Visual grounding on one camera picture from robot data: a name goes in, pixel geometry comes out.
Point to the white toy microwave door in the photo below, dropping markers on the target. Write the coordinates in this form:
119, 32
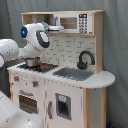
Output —
75, 23

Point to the wooden toy kitchen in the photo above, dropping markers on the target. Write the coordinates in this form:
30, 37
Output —
64, 51

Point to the grey sink basin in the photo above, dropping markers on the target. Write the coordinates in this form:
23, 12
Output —
73, 74

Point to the black toy faucet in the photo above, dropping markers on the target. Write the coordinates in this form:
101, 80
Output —
83, 62

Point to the black stovetop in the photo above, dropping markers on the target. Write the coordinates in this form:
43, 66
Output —
43, 67

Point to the small metal pot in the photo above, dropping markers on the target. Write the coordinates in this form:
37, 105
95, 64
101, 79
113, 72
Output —
32, 62

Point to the red right stove knob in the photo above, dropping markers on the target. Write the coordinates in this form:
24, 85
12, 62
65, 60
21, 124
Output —
35, 84

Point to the red stove knob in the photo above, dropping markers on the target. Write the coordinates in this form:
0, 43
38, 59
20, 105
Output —
16, 78
35, 84

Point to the white fridge door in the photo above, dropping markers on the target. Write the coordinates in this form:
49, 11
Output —
64, 105

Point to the grey range hood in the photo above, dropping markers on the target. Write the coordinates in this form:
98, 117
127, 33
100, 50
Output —
51, 28

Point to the red left stove knob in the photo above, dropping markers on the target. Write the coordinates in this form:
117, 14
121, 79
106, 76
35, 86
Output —
16, 78

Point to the oven door with window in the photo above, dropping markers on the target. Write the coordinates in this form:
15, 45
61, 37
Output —
27, 102

